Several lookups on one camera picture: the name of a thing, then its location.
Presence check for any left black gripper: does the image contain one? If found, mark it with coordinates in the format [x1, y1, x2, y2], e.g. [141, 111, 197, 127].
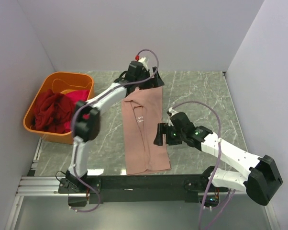
[135, 67, 164, 90]

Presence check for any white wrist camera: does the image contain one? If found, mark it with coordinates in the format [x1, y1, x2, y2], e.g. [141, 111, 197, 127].
[167, 107, 177, 118]
[135, 55, 149, 71]

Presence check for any orange plastic basket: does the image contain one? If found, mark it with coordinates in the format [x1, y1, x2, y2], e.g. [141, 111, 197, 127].
[23, 71, 95, 144]

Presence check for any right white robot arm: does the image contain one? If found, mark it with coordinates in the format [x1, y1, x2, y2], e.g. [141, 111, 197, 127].
[154, 110, 283, 206]

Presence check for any magenta t-shirt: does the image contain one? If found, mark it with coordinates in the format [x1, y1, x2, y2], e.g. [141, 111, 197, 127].
[64, 90, 89, 132]

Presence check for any dusty pink printed t-shirt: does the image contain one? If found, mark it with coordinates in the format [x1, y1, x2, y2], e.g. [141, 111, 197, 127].
[121, 87, 171, 175]

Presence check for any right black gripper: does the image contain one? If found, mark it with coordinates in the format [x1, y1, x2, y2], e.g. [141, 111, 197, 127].
[153, 123, 186, 146]

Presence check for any black base beam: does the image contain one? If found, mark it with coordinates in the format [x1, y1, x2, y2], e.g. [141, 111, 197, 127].
[57, 174, 228, 207]

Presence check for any aluminium rail frame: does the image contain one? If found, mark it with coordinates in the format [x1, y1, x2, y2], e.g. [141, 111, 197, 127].
[4, 136, 89, 230]

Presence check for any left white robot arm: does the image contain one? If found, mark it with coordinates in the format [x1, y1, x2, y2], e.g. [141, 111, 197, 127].
[66, 57, 164, 193]

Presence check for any dark red t-shirt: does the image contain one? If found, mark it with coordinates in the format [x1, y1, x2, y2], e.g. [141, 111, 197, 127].
[33, 89, 75, 134]

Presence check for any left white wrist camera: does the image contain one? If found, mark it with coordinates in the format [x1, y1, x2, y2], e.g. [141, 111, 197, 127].
[135, 55, 149, 71]

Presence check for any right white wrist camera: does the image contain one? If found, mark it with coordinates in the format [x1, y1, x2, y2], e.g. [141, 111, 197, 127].
[167, 107, 177, 118]

